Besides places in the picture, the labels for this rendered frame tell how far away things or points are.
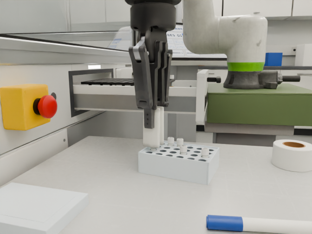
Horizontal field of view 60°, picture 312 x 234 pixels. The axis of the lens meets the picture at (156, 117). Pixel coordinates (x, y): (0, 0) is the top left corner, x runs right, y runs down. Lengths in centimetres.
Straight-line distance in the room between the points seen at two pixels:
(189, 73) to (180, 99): 114
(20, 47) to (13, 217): 30
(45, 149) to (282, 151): 47
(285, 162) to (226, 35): 56
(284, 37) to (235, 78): 359
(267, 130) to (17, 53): 74
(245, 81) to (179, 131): 89
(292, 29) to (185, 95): 403
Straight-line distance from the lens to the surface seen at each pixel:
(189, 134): 182
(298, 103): 92
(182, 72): 173
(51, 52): 64
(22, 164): 56
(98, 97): 67
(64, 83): 67
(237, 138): 97
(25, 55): 56
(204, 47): 101
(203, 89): 60
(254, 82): 98
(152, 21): 44
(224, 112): 88
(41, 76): 60
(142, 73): 42
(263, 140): 99
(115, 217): 36
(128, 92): 65
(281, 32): 455
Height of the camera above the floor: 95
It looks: 11 degrees down
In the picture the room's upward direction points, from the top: straight up
